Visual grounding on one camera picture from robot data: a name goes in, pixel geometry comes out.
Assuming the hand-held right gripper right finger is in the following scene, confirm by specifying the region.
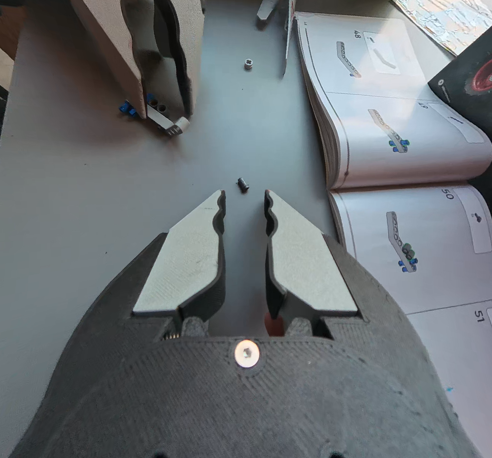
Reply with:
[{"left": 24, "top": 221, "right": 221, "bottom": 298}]
[{"left": 264, "top": 189, "right": 359, "bottom": 336}]

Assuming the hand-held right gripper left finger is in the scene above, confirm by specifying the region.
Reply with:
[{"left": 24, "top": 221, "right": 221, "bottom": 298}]
[{"left": 132, "top": 189, "right": 227, "bottom": 336}]

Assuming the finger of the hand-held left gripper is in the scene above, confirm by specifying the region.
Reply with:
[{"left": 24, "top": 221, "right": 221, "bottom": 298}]
[
  {"left": 149, "top": 0, "right": 205, "bottom": 117},
  {"left": 68, "top": 0, "right": 150, "bottom": 120}
]

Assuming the grey angled lego beam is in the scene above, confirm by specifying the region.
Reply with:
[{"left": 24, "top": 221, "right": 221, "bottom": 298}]
[{"left": 145, "top": 94, "right": 191, "bottom": 138}]

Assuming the small grey lego piece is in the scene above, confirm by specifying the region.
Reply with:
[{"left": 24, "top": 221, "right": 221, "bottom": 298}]
[{"left": 256, "top": 0, "right": 280, "bottom": 28}]

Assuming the lego instruction booklet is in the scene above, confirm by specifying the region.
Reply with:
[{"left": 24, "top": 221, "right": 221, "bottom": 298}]
[{"left": 294, "top": 11, "right": 492, "bottom": 458}]

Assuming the long grey angled beam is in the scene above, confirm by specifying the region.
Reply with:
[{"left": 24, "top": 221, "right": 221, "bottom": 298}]
[{"left": 282, "top": 0, "right": 298, "bottom": 78}]

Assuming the black box with red wheels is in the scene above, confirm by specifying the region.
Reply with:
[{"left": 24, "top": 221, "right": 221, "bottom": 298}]
[{"left": 427, "top": 35, "right": 492, "bottom": 140}]

